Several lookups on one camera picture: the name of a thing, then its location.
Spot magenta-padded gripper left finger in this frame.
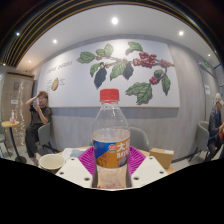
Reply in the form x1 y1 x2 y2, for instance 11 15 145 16
54 145 99 189

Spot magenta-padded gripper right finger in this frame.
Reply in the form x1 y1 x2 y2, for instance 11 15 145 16
126 145 169 189

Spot clear red-capped drink bottle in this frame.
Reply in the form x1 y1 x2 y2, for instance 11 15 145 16
91 88 132 190

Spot white and grey printed sheet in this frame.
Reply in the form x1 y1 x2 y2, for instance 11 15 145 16
60 147 88 161

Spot brown cardboard box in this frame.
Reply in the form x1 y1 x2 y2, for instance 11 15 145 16
148 147 175 170

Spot person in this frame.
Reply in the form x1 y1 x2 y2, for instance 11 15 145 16
207 92 224 161
24 90 53 167

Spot small round wooden side table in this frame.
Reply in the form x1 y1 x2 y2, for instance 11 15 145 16
0 120 28 164

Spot round ceiling lights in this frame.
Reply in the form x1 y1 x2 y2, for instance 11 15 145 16
14 16 185 65

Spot coffee plant wall mural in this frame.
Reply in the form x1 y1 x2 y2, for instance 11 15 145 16
36 38 181 109

